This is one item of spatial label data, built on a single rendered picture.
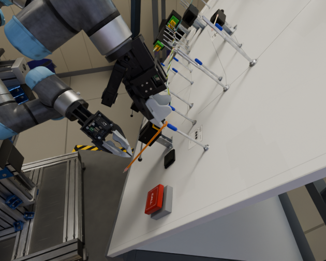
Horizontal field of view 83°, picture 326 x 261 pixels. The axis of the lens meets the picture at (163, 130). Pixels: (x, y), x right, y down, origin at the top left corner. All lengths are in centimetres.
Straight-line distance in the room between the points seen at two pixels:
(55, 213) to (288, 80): 152
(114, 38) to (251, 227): 71
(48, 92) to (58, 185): 120
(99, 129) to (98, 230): 120
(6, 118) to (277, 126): 66
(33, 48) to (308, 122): 45
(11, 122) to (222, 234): 75
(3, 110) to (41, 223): 105
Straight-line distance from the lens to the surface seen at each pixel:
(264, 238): 79
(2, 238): 167
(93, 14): 39
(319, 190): 71
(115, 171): 188
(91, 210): 174
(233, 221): 77
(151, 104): 43
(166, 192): 41
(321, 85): 31
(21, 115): 68
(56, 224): 155
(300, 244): 84
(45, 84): 61
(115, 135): 58
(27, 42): 43
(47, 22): 41
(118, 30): 39
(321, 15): 42
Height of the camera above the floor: 149
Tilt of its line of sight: 43 degrees down
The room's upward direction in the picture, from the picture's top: 1 degrees counter-clockwise
